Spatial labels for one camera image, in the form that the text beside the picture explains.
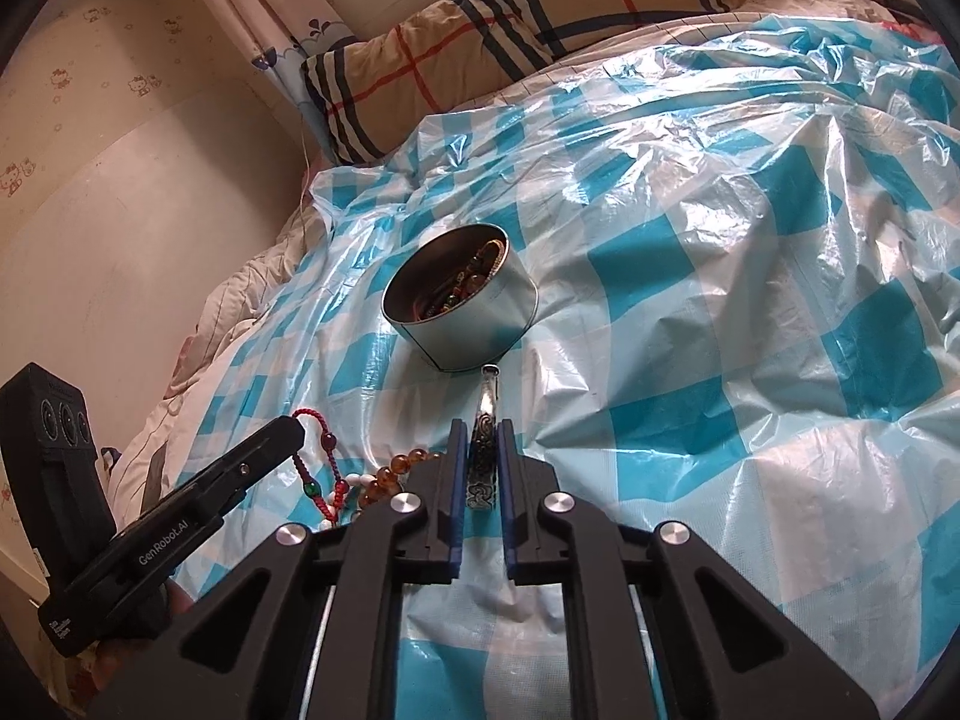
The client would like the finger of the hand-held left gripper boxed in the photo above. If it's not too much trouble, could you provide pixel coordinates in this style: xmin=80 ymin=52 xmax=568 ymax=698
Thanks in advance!
xmin=161 ymin=418 xmax=310 ymax=542

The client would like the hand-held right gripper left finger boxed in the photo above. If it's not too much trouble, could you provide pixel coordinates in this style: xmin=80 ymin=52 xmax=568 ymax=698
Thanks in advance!
xmin=82 ymin=420 xmax=470 ymax=720

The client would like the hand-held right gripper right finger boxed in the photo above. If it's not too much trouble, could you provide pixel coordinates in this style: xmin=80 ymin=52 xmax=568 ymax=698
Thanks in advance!
xmin=499 ymin=420 xmax=880 ymax=720

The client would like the engraved silver bangle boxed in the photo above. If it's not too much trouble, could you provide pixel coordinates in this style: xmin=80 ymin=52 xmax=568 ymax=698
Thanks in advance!
xmin=465 ymin=364 xmax=503 ymax=512

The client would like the red bead bracelet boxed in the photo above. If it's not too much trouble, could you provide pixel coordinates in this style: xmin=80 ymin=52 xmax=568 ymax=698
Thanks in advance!
xmin=291 ymin=409 xmax=352 ymax=527

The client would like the amber bead bracelet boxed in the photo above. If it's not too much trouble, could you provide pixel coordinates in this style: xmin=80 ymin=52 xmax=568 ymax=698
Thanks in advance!
xmin=354 ymin=448 xmax=443 ymax=518

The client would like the round metal tin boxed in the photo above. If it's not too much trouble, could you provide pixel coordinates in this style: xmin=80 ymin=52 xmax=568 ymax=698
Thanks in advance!
xmin=381 ymin=225 xmax=539 ymax=374

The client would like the dark bead bracelet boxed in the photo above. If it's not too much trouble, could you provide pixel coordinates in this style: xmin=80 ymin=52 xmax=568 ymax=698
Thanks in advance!
xmin=412 ymin=238 xmax=508 ymax=320

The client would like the person's left hand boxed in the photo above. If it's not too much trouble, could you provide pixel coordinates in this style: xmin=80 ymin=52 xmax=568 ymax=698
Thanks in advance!
xmin=90 ymin=581 xmax=197 ymax=691

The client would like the blue checkered plastic sheet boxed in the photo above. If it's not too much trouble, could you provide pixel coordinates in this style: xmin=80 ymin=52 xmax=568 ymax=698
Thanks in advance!
xmin=191 ymin=4 xmax=960 ymax=720

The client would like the patterned curtain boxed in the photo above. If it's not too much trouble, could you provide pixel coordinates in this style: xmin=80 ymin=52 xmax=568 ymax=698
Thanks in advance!
xmin=154 ymin=0 xmax=361 ymax=136

